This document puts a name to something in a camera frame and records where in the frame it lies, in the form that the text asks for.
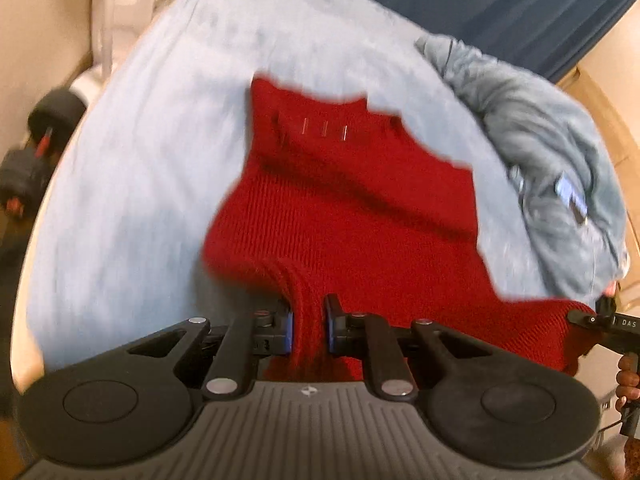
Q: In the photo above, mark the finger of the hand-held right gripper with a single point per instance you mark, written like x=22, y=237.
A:
x=587, y=321

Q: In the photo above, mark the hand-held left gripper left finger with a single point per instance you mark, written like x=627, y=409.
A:
x=287, y=330

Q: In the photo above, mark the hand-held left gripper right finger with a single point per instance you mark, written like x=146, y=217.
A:
x=328, y=330

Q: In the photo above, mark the red knit cardigan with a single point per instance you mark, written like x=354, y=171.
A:
x=350, y=210

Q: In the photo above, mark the person's right hand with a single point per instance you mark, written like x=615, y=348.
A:
x=627, y=380

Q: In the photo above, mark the smartphone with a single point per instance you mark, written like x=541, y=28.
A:
x=571, y=197

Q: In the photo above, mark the grey-blue fleece blanket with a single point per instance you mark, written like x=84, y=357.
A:
x=545, y=125

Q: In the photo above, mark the bed with blue fleece sheet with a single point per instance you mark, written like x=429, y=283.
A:
x=150, y=160

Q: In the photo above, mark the black dumbbell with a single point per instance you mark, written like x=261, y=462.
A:
x=55, y=112
x=22, y=180

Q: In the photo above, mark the dark blue curtain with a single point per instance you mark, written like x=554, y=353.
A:
x=480, y=5

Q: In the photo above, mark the white standing fan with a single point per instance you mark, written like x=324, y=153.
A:
x=120, y=20

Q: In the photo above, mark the wooden bed frame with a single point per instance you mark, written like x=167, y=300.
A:
x=607, y=110

